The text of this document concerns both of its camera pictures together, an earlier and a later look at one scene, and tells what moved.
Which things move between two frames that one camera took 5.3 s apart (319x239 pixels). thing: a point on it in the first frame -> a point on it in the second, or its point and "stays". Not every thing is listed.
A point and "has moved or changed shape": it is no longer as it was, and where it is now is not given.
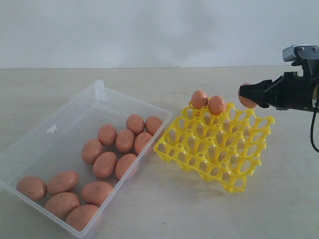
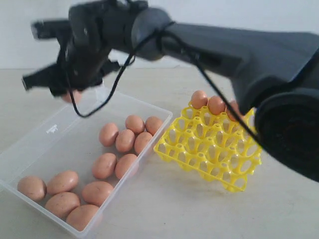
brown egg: (246, 102) has moved or changed shape
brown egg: (199, 99) stays
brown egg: (91, 149) -> (77, 95)
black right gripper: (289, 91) -> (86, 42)
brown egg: (217, 105) stays
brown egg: (107, 135) stays
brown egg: (33, 188) stays
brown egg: (104, 164) stays
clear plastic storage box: (80, 164) stays
